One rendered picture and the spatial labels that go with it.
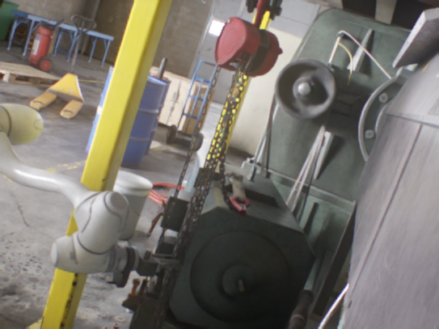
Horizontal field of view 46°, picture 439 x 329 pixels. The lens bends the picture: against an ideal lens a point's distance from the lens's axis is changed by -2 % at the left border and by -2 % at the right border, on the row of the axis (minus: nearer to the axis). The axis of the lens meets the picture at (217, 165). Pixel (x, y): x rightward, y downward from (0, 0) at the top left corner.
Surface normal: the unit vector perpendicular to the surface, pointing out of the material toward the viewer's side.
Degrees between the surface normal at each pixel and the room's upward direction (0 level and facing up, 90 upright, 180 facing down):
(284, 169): 90
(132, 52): 90
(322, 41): 90
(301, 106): 83
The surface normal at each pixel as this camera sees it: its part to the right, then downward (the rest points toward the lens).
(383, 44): -0.27, 0.11
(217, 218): 0.05, 0.22
